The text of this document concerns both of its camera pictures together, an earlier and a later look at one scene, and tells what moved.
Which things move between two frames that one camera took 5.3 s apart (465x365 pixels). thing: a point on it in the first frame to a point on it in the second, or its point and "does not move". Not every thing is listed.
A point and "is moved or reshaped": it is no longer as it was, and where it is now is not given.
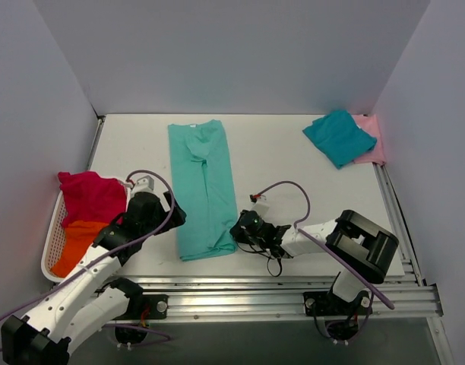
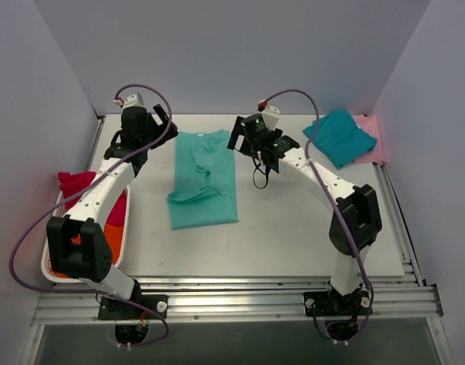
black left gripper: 171,212 to 162,122
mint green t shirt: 201,185 is moved or reshaped
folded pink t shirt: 369,123 does not move
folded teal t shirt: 337,136 does not move
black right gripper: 239,228 to 237,134
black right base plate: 327,303 does not move
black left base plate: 147,306 does not move
